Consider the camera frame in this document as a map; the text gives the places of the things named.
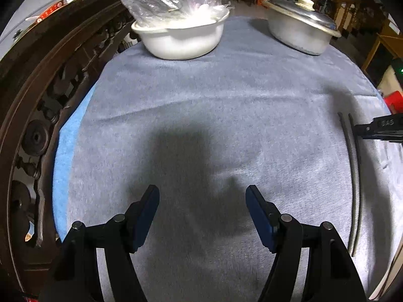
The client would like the light wooden table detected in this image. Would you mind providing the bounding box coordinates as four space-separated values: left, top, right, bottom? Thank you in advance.
361 22 403 84

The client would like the red box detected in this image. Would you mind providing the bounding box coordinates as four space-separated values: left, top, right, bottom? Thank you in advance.
36 0 65 22

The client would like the red object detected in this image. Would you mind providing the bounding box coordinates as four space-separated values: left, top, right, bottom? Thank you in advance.
385 91 403 114

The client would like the clear plastic bag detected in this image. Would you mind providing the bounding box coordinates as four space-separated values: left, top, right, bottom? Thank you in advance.
120 0 232 27

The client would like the carved dark wooden furniture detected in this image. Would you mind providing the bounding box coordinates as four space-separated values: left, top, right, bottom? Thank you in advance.
0 0 148 296

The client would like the blue cloth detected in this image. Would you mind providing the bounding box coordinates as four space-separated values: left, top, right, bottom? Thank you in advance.
52 85 96 233

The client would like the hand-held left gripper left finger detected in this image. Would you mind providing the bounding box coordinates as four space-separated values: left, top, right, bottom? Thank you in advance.
38 185 160 302

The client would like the grey metal pot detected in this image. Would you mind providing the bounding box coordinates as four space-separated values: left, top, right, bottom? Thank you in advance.
267 17 334 55

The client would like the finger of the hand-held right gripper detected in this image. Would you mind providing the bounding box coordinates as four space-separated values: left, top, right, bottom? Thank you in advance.
353 115 403 143

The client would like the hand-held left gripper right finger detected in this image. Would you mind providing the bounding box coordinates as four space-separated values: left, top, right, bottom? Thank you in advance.
246 185 367 302

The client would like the white ceramic pot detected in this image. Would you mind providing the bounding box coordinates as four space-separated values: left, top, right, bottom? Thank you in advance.
130 9 230 60

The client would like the grey cloth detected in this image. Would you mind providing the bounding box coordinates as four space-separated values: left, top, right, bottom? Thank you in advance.
64 16 391 302

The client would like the metal pot lid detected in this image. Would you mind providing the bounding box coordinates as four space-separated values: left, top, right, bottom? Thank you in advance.
262 0 342 37

